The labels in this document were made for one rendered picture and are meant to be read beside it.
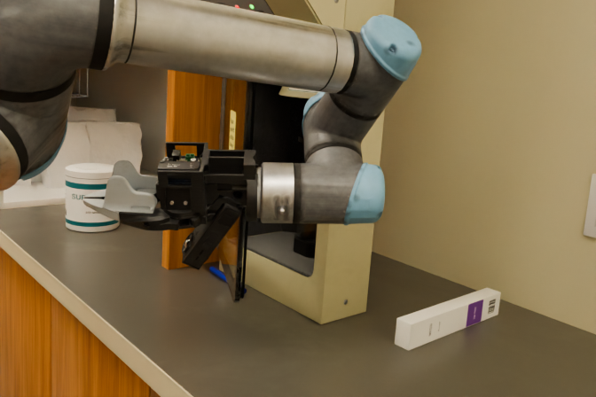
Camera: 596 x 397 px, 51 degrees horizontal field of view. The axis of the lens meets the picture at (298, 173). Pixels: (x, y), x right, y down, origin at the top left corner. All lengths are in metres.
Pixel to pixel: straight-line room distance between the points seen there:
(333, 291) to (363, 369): 0.18
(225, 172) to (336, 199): 0.14
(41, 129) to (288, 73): 0.26
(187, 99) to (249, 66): 0.61
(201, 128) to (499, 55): 0.62
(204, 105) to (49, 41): 0.71
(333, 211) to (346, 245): 0.34
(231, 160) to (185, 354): 0.35
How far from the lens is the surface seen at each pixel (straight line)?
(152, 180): 0.80
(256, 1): 1.04
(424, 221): 1.46
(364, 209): 0.75
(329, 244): 1.05
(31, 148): 0.68
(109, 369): 1.19
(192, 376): 0.92
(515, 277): 1.35
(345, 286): 1.11
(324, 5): 0.98
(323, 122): 0.79
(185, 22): 0.64
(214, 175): 0.74
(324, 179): 0.74
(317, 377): 0.93
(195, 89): 1.28
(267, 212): 0.74
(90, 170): 1.58
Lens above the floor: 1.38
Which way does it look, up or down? 10 degrees down
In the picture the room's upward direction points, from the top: 4 degrees clockwise
